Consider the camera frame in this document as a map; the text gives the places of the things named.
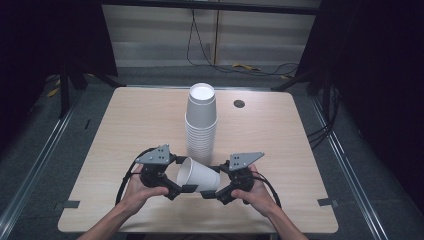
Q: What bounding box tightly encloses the metal floor rail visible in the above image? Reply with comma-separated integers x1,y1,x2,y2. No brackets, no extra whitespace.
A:
0,105,77,232
309,95,388,240

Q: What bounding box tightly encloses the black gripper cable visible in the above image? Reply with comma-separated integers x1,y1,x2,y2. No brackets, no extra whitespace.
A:
251,171,283,209
114,147,158,206

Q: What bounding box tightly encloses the person's left hand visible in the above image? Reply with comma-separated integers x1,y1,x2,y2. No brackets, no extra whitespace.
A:
117,164,170,216

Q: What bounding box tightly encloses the white paper drinking cup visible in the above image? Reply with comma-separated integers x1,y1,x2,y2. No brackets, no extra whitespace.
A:
176,156,221,193

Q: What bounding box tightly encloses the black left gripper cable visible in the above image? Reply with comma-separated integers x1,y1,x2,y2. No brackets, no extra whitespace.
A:
114,147,158,206

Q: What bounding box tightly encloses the black hanging cable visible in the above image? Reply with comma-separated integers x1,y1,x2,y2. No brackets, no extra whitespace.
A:
185,8,300,78

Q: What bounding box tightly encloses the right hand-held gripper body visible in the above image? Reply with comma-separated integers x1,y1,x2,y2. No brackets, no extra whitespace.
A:
215,151,266,206

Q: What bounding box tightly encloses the black tape strip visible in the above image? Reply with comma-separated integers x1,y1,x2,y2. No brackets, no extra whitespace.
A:
316,197,339,208
61,199,81,210

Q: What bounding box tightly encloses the bundle of black floor cables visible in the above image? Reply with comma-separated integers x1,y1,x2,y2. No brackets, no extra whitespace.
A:
305,83,342,150

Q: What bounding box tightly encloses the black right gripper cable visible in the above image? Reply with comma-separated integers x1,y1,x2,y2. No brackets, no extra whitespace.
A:
251,171,283,209

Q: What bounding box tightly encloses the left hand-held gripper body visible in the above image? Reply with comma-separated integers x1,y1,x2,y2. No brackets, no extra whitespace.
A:
134,143,184,202

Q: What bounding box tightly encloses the stack of white cups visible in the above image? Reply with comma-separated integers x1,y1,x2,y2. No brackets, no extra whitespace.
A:
184,82,218,167

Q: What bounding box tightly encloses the black curtain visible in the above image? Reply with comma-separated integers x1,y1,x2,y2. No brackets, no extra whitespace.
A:
295,0,424,204
0,0,118,88

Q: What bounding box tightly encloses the dark overhead bar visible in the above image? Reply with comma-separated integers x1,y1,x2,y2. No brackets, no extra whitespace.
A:
99,0,323,16

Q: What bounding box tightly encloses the black metal stand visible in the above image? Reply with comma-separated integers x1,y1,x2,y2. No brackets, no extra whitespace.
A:
270,64,336,98
57,63,127,120

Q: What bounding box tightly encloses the person's right hand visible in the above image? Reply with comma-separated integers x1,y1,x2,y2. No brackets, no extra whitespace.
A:
230,164,278,218

